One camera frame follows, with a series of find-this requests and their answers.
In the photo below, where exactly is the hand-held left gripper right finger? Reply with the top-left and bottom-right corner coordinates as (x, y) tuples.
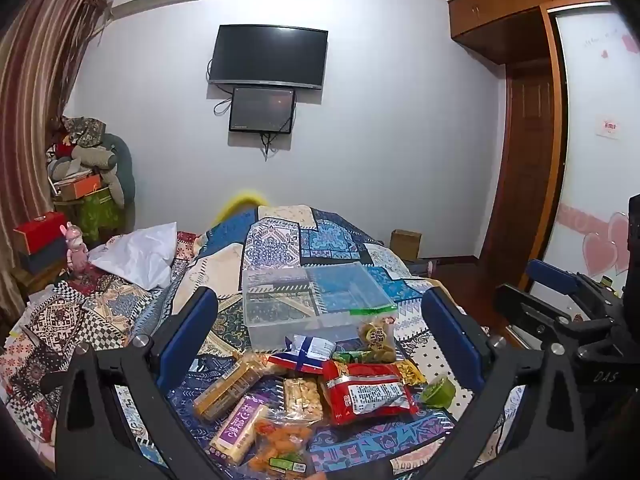
(421, 286), (586, 480)

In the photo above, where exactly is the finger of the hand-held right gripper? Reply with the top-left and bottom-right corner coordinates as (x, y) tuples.
(524, 259), (623, 311)
(495, 284), (616, 356)

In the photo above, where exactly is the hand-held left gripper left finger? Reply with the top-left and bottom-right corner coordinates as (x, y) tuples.
(54, 286), (226, 480)

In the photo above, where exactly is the orange rice cracker packet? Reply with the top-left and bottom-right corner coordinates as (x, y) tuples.
(192, 352), (273, 422)

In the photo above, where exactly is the clear bag of round cookies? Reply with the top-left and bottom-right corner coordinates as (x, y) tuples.
(350, 304), (399, 361)

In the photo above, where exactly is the clear plastic container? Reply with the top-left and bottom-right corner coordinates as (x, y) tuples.
(242, 261), (398, 353)

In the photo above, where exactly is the green pea packet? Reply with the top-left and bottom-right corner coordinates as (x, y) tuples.
(332, 349), (401, 365)

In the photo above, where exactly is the red snack packet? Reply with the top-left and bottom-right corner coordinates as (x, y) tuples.
(319, 359), (420, 427)

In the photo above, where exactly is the purple label snack packet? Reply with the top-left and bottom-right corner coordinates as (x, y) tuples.
(209, 394), (271, 467)

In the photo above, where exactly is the blue and white snack packet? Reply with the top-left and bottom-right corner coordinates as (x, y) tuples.
(268, 334), (337, 374)

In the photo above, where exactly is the peanut brittle packet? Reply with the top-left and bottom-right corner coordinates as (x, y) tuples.
(282, 376), (325, 423)

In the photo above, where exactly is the clear bag of orange snacks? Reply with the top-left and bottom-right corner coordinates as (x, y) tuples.
(247, 412), (318, 476)

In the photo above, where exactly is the yellow chips packet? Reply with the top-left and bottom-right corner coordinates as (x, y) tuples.
(395, 358), (428, 387)

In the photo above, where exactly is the green jelly cup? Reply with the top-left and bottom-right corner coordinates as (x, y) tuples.
(419, 376), (457, 409)

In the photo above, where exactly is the white pillow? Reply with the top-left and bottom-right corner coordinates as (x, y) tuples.
(89, 221), (179, 291)

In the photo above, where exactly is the cardboard box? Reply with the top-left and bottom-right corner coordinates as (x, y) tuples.
(390, 229), (423, 262)

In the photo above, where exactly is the brown wooden door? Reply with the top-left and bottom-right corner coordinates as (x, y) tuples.
(480, 57), (558, 266)

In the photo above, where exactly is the white sliding wardrobe door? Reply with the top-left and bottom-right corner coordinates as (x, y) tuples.
(525, 5), (640, 301)

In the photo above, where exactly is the yellow round object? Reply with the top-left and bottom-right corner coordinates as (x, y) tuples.
(210, 189), (271, 228)

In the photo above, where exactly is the pink doll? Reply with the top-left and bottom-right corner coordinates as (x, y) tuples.
(60, 222), (91, 277)

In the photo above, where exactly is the green box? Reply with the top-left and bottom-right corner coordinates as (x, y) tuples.
(54, 187), (125, 246)

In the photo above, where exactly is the patchwork printed blanket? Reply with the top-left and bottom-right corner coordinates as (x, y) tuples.
(0, 204), (531, 480)

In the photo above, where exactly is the dark blue box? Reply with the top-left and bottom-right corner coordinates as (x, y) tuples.
(17, 247), (68, 277)

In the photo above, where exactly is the red box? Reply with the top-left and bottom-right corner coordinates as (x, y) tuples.
(12, 211), (68, 256)

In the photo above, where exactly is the orange box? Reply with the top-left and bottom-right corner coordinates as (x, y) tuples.
(59, 174), (103, 201)

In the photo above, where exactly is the grey plush toy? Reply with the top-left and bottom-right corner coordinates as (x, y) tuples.
(70, 132), (136, 209)

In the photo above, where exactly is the camouflage cloth bag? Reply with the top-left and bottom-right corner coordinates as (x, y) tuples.
(61, 116), (108, 148)

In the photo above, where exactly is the small black monitor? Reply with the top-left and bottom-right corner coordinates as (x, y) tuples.
(229, 86), (296, 135)

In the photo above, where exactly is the wooden overhead cabinet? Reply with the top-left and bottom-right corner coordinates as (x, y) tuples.
(447, 0), (621, 66)

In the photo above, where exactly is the striped brown curtain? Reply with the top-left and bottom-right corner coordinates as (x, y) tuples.
(0, 0), (113, 311)

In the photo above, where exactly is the black wall television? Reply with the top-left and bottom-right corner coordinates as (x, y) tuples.
(208, 24), (329, 92)

